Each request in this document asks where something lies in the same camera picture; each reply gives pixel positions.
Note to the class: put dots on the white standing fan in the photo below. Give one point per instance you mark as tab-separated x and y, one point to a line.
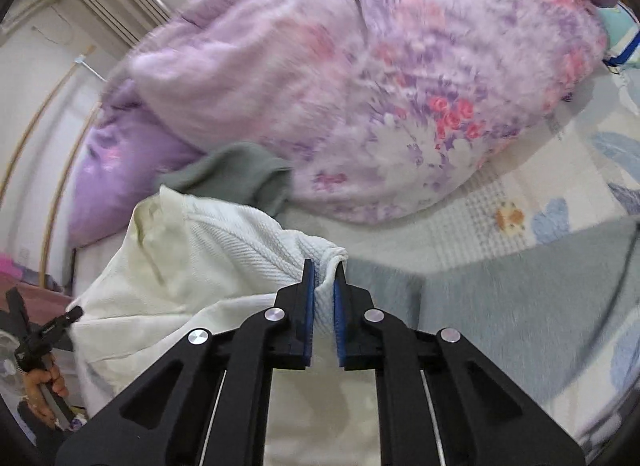
10	374

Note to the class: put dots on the grey zip hoodie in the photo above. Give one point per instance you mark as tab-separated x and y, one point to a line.
541	315

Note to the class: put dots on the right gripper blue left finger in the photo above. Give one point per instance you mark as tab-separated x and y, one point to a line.
292	346

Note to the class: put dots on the teal blue-striped pillow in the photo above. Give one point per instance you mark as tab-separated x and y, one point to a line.
622	27

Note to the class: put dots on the purple floral quilt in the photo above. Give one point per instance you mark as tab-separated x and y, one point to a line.
381	107

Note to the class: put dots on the white bar support pole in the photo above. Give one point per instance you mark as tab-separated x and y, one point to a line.
90	65

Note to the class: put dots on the upper wooden ballet bar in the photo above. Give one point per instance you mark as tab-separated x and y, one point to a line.
34	122

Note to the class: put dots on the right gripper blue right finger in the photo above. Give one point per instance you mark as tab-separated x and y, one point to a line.
354	346

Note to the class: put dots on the pink and grey towel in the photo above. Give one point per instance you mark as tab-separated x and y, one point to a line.
41	303

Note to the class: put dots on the white snap-button jacket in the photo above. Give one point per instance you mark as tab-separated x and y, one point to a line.
189	263

